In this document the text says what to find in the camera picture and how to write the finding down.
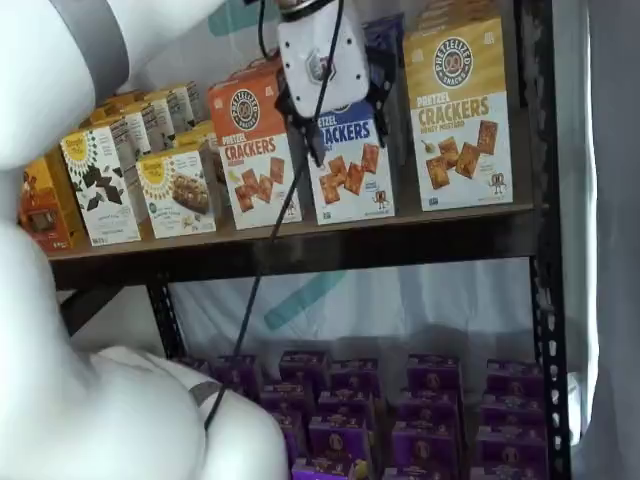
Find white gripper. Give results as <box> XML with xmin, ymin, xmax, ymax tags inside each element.
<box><xmin>273</xmin><ymin>0</ymin><xmax>404</xmax><ymax>169</ymax></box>

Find blue white pretzel crackers box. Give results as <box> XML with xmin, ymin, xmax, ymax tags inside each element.
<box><xmin>360</xmin><ymin>10</ymin><xmax>407</xmax><ymax>56</ymax></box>
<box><xmin>305</xmin><ymin>97</ymin><xmax>397</xmax><ymax>226</ymax></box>

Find orange white pretzel crackers box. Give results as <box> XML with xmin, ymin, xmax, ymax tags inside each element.
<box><xmin>227</xmin><ymin>58</ymin><xmax>284</xmax><ymax>84</ymax></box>
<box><xmin>206</xmin><ymin>68</ymin><xmax>304</xmax><ymax>232</ymax></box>

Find yellow white pretzel crackers box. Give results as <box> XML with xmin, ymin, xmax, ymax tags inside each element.
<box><xmin>407</xmin><ymin>0</ymin><xmax>504</xmax><ymax>32</ymax></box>
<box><xmin>402</xmin><ymin>17</ymin><xmax>516</xmax><ymax>212</ymax></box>

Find black metal shelf wooden boards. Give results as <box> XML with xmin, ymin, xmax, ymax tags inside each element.
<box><xmin>47</xmin><ymin>0</ymin><xmax>574</xmax><ymax>480</ymax></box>

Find Simple Mills bar box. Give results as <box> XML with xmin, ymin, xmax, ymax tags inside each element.
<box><xmin>134</xmin><ymin>148</ymin><xmax>218</xmax><ymax>240</ymax></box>

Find purple snack box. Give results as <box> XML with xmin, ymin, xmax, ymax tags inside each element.
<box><xmin>213</xmin><ymin>353</ymin><xmax>262</xmax><ymax>399</ymax></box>
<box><xmin>469</xmin><ymin>462</ymin><xmax>552</xmax><ymax>480</ymax></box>
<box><xmin>406</xmin><ymin>353</ymin><xmax>462</xmax><ymax>395</ymax></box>
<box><xmin>258</xmin><ymin>382</ymin><xmax>310</xmax><ymax>417</ymax></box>
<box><xmin>307</xmin><ymin>414</ymin><xmax>377</xmax><ymax>466</ymax></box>
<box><xmin>329</xmin><ymin>357</ymin><xmax>382</xmax><ymax>397</ymax></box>
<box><xmin>474</xmin><ymin>424</ymin><xmax>550</xmax><ymax>470</ymax></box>
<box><xmin>398</xmin><ymin>389</ymin><xmax>462</xmax><ymax>425</ymax></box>
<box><xmin>317</xmin><ymin>389</ymin><xmax>377</xmax><ymax>422</ymax></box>
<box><xmin>290</xmin><ymin>457</ymin><xmax>375</xmax><ymax>480</ymax></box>
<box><xmin>278</xmin><ymin>349</ymin><xmax>330</xmax><ymax>387</ymax></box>
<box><xmin>480</xmin><ymin>394</ymin><xmax>547</xmax><ymax>431</ymax></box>
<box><xmin>391</xmin><ymin>419</ymin><xmax>465</xmax><ymax>469</ymax></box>
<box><xmin>382</xmin><ymin>463</ymin><xmax>470</xmax><ymax>480</ymax></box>
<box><xmin>269</xmin><ymin>412</ymin><xmax>312</xmax><ymax>474</ymax></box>
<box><xmin>485</xmin><ymin>357</ymin><xmax>545</xmax><ymax>397</ymax></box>

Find white chocolate cookie box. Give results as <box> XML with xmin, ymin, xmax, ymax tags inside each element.
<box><xmin>59</xmin><ymin>124</ymin><xmax>142</xmax><ymax>247</ymax></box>

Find brown orange snack box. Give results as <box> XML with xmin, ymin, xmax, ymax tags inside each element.
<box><xmin>18</xmin><ymin>154</ymin><xmax>87</xmax><ymax>251</ymax></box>

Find white sheet with teal stripes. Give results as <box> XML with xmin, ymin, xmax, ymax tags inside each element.
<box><xmin>112</xmin><ymin>0</ymin><xmax>539</xmax><ymax>364</ymax></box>

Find white curtain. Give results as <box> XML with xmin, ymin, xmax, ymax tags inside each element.
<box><xmin>549</xmin><ymin>0</ymin><xmax>640</xmax><ymax>480</ymax></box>

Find black cable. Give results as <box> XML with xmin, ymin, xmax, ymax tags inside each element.
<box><xmin>202</xmin><ymin>0</ymin><xmax>346</xmax><ymax>434</ymax></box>

